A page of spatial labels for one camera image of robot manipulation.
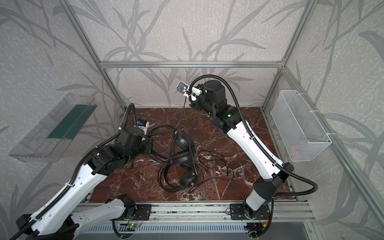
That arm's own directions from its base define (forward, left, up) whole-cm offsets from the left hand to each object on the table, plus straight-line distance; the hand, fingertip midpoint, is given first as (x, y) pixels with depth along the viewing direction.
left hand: (154, 136), depth 69 cm
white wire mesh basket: (-3, -64, +7) cm, 65 cm away
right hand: (+17, -19, +20) cm, 32 cm away
